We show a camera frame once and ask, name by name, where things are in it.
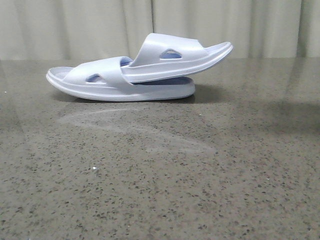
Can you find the light blue slipper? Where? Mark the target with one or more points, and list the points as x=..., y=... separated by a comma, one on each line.
x=164, y=56
x=104, y=80

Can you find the beige curtain backdrop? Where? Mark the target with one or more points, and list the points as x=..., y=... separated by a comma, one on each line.
x=97, y=29

